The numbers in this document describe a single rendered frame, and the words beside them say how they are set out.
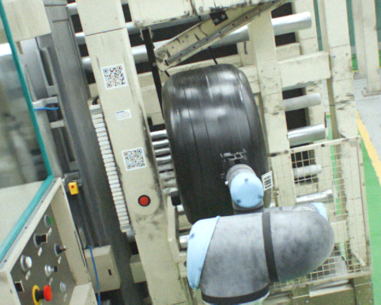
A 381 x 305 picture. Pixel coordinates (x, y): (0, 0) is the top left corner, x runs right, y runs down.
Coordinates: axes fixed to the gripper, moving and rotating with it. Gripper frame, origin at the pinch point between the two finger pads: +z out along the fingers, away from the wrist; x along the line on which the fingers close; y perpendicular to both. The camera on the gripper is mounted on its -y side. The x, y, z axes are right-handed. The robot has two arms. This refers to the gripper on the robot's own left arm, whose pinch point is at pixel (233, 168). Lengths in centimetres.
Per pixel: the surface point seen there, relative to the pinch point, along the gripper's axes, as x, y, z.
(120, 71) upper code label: 29.3, 35.1, 18.0
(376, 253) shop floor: -87, -105, 138
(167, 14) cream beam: 10, 52, 42
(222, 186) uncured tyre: 4.2, -5.4, 2.1
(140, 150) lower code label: 28.9, 7.5, 20.9
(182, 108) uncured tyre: 11.6, 20.2, 7.9
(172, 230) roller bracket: 23.9, -22.4, 19.5
